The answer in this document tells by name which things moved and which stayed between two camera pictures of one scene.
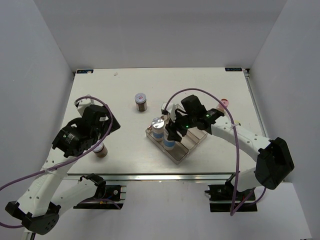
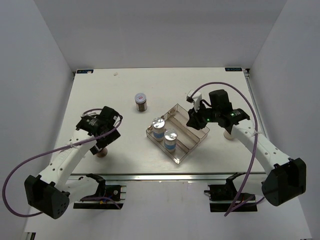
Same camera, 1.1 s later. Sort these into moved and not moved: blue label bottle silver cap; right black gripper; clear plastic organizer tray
Moved: right black gripper
Not moved: blue label bottle silver cap; clear plastic organizer tray
